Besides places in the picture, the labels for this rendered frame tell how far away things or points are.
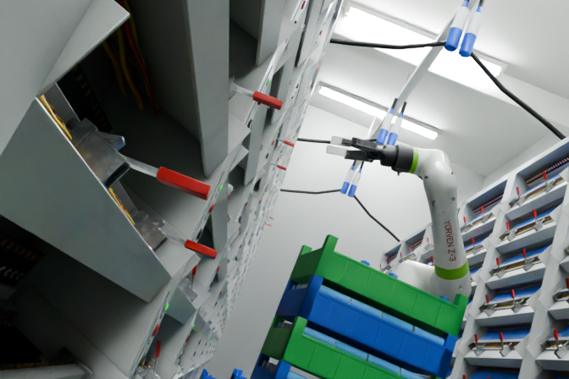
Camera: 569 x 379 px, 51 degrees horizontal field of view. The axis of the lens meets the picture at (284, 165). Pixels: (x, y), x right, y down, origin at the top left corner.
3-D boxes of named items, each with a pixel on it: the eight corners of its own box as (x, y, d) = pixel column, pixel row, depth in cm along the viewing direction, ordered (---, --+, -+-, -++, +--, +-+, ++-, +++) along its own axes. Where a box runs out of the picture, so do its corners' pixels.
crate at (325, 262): (411, 334, 131) (422, 299, 134) (458, 337, 112) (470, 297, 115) (288, 279, 128) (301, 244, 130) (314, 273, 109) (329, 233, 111)
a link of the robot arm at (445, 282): (431, 305, 217) (444, 285, 225) (466, 314, 209) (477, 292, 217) (425, 266, 209) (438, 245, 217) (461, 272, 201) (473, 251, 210)
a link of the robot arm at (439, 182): (431, 251, 215) (462, 246, 213) (436, 271, 205) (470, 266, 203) (417, 163, 199) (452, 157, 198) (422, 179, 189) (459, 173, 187)
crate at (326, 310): (400, 370, 129) (411, 334, 131) (445, 380, 110) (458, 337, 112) (274, 315, 125) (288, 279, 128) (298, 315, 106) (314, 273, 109)
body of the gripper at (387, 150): (395, 163, 201) (368, 158, 201) (389, 170, 209) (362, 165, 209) (398, 142, 204) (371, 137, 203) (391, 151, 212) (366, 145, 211)
